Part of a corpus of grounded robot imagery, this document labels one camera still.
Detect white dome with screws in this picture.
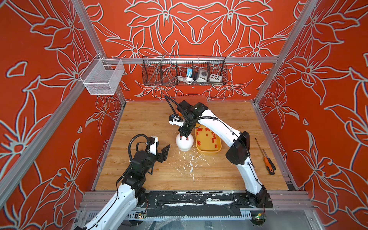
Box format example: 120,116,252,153
175,134,194,152

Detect yellow plastic tray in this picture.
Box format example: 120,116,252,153
195,125,222,155

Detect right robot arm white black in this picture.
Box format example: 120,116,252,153
169,100,267,207

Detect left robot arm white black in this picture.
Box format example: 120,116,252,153
75,144,170,230

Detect orange tool case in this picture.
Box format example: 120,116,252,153
175,95,209,117

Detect white power adapter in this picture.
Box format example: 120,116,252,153
195,69,208,83

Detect white socket block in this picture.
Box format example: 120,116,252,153
210,74,223,85

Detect blue white small box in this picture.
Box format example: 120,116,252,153
186,68,193,78

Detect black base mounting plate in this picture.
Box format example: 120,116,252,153
134,191,274,219

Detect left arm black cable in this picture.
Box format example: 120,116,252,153
127,134,151,162

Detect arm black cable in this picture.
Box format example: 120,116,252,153
164,95,180,116
127,134,151,162

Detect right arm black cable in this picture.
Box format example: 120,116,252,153
164,95,180,116

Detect black wire wall basket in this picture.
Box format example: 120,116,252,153
142,55,228,86

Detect clear plastic wall bin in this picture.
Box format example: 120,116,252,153
80,59,125,95

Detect orange handled screwdriver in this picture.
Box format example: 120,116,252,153
255,138,276,175

